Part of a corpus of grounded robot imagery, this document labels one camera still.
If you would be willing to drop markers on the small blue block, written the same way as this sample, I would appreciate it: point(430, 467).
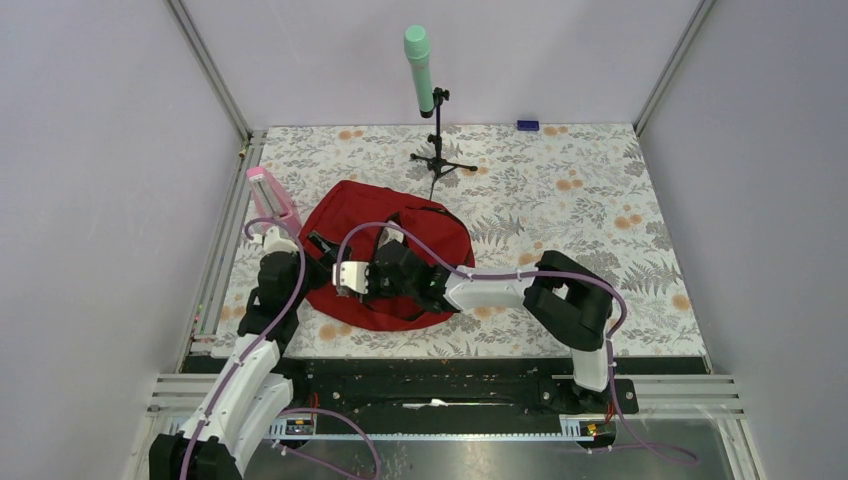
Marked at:
point(527, 125)

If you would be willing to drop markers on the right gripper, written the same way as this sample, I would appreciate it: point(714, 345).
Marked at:
point(373, 267)

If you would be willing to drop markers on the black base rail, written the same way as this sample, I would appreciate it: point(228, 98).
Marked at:
point(496, 398)

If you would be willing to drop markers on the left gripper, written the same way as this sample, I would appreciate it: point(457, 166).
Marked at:
point(323, 266)

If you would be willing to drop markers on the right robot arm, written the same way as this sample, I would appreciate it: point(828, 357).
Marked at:
point(570, 302)

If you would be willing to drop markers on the pink metronome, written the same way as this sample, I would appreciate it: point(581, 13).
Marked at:
point(272, 200)

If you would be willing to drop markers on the black microphone tripod stand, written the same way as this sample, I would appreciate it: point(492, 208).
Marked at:
point(437, 164)

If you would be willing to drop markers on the red backpack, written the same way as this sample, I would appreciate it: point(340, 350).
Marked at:
point(373, 216)

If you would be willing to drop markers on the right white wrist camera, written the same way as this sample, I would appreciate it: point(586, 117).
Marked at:
point(350, 277)

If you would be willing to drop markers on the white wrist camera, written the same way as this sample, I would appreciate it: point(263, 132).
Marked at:
point(275, 240)
point(350, 277)

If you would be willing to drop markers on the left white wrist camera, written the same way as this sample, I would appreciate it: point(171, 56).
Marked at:
point(275, 240)

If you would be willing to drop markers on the mint green microphone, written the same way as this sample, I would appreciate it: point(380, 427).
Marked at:
point(417, 49)

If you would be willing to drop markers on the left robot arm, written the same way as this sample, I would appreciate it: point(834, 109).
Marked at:
point(219, 438)

